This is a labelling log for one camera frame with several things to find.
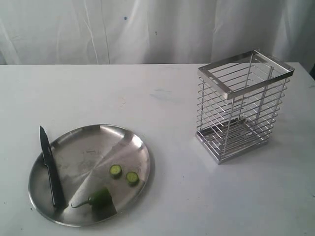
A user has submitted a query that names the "metal wire utensil holder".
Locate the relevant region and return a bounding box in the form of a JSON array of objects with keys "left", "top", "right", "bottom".
[{"left": 196, "top": 50, "right": 294, "bottom": 164}]

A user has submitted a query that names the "knife with grey handle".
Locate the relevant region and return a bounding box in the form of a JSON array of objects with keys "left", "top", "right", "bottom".
[{"left": 39, "top": 126, "right": 67, "bottom": 208}]

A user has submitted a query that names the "round stainless steel plate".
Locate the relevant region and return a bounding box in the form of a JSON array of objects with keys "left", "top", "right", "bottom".
[{"left": 28, "top": 124, "right": 152, "bottom": 227}]

